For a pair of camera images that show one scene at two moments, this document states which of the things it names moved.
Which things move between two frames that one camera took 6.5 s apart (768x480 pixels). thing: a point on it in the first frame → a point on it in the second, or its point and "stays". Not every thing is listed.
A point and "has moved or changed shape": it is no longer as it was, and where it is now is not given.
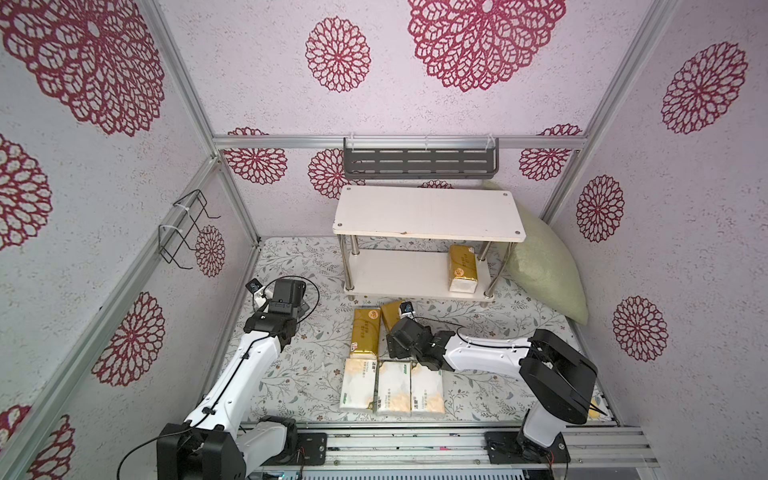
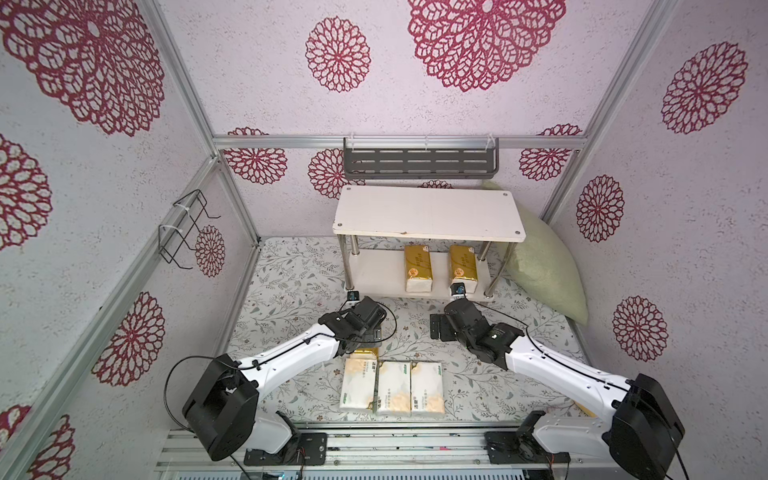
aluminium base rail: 455,451 stays
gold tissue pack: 462,269 stays
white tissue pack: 358,381 stays
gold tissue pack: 391,314 has moved or changed shape
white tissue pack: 394,386 stays
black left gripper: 303,307 → 374,337
